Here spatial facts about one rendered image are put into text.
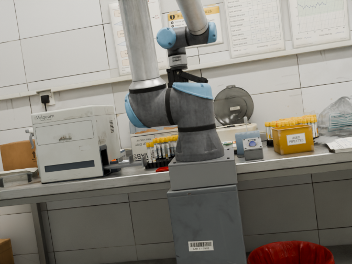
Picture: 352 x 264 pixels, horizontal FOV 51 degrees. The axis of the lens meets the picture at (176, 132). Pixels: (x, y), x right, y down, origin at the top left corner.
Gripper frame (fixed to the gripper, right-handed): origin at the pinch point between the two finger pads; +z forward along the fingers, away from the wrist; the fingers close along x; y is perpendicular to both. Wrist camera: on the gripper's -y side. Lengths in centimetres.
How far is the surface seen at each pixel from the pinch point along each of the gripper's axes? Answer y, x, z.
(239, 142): -18.4, -4.9, 14.2
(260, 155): -25.0, 9.4, 18.6
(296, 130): -40.5, 2.8, 11.7
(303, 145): -42.4, 2.6, 17.7
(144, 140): 26.1, -22.6, 9.3
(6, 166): 104, -29, 14
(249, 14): -33, -55, -48
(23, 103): 105, -58, -19
